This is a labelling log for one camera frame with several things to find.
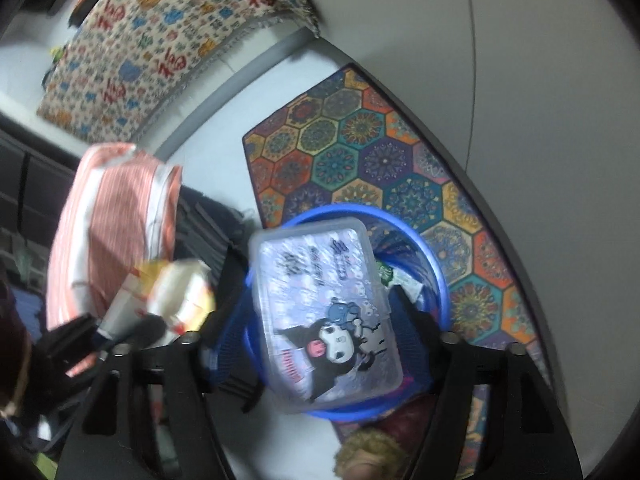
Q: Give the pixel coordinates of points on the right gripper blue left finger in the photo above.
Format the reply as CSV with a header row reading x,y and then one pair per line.
x,y
113,434

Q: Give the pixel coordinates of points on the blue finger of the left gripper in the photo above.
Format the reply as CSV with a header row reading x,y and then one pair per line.
x,y
148,330

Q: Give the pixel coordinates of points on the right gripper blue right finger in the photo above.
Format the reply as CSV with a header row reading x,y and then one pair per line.
x,y
526,436

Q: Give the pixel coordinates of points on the white red paper carton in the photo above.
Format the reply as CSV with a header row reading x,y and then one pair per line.
x,y
178,292

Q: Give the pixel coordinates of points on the beige long snack wrapper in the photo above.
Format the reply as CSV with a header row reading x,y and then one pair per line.
x,y
391,276

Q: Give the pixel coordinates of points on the blue plastic trash basket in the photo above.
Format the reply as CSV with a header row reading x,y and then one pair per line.
x,y
392,241

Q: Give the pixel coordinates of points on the pink white striped tablecloth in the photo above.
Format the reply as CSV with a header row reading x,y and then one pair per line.
x,y
121,210

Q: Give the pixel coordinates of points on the colourful hexagon floor mat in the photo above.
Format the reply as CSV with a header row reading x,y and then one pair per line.
x,y
344,142

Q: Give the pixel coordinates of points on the patterned chinese character cloth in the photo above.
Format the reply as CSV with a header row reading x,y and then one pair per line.
x,y
131,58

